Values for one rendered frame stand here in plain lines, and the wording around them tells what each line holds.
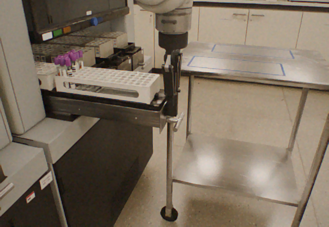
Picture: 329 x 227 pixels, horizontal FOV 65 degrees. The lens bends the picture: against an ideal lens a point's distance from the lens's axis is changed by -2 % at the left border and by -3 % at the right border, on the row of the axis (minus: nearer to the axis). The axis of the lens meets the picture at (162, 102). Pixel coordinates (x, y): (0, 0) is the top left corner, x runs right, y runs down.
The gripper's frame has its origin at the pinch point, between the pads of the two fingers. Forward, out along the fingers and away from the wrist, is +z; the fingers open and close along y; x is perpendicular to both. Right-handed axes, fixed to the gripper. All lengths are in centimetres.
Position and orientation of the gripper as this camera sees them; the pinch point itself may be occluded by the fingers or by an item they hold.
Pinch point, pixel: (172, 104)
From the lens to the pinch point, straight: 74.4
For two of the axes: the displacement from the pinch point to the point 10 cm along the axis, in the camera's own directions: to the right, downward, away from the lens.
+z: 0.0, 9.0, 4.4
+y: -2.9, 4.2, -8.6
